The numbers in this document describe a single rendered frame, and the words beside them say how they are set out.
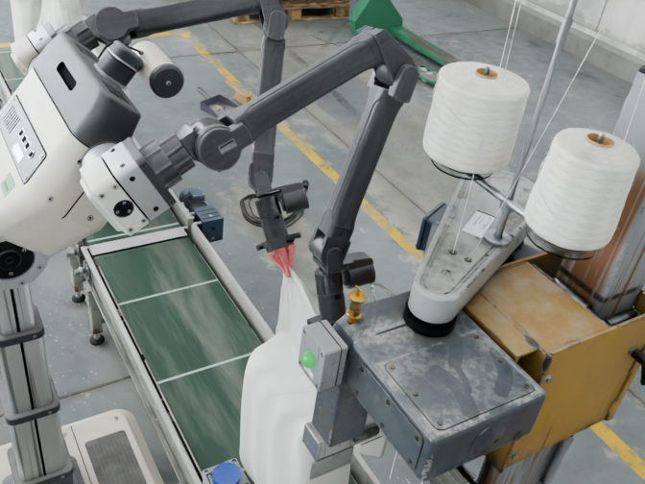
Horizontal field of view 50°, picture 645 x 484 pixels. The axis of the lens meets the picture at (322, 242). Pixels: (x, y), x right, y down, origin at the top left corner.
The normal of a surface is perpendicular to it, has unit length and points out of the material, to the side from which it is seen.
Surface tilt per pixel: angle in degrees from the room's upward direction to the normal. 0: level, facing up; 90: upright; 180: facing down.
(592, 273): 90
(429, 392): 0
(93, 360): 0
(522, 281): 0
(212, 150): 77
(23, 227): 115
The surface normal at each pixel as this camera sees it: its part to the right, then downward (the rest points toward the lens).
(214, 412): 0.12, -0.81
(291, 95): 0.37, 0.33
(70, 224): 0.06, 0.87
